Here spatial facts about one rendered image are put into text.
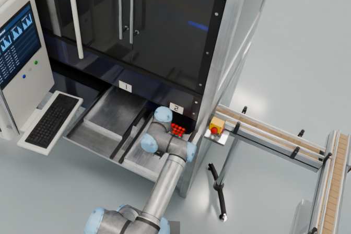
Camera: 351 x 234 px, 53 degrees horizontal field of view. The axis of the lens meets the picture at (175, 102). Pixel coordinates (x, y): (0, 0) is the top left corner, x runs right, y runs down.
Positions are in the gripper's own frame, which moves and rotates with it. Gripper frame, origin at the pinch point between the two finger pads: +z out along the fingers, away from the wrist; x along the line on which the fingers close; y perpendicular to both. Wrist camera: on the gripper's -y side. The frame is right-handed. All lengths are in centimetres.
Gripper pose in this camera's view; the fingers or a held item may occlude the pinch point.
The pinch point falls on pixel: (160, 152)
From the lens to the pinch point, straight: 175.6
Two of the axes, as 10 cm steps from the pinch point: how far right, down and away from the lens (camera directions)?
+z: -1.0, 6.4, 7.6
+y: -4.2, 6.7, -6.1
